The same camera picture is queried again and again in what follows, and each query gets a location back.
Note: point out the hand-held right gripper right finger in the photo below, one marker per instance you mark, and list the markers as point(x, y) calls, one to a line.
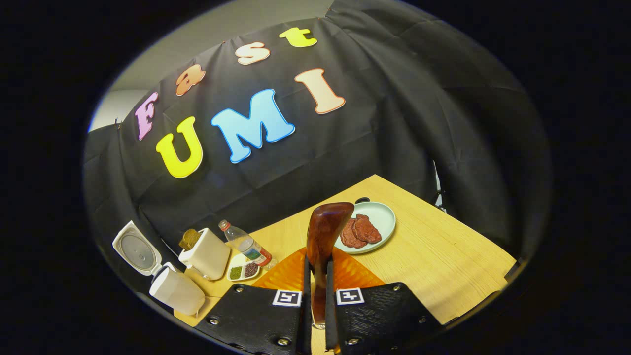
point(329, 320)

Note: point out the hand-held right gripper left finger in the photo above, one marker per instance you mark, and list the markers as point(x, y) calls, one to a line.
point(306, 320)

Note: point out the dark wooden spoon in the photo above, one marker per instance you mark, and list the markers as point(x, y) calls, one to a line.
point(325, 231)

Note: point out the white rice cooker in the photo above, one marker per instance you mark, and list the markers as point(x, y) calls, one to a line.
point(177, 293)

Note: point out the white divided grain dish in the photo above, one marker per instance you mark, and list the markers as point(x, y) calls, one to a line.
point(240, 260)

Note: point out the clear plastic water bottle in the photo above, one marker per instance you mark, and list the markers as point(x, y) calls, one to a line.
point(246, 244)

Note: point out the white toaster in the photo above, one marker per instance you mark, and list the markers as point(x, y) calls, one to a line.
point(209, 256)

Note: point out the light green plate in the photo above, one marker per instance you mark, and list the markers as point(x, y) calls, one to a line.
point(385, 217)

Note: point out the brown bread slice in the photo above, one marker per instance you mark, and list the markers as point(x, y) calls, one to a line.
point(189, 239)

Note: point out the black backdrop cloth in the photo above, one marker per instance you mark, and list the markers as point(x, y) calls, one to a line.
point(345, 148)

